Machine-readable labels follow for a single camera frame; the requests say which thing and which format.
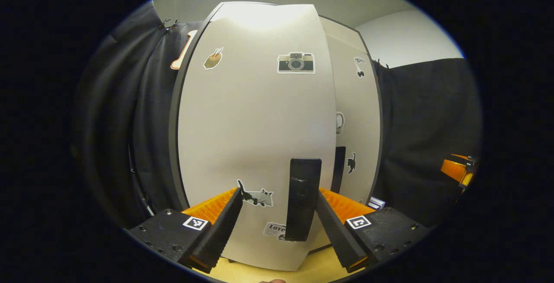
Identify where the black right door handle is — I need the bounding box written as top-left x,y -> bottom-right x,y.
331,146 -> 346,194

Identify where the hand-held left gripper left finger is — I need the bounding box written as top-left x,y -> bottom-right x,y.
126,188 -> 244,274

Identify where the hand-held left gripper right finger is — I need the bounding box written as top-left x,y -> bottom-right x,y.
315,187 -> 429,273

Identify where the grey and white cabinet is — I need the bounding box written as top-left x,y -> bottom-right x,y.
168,1 -> 383,257

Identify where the white cabinet door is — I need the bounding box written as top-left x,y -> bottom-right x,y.
177,4 -> 337,271
318,17 -> 382,206

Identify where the black left door handle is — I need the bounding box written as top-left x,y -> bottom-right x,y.
285,158 -> 322,242

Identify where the black door handle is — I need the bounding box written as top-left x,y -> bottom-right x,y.
285,158 -> 322,242
331,146 -> 346,194

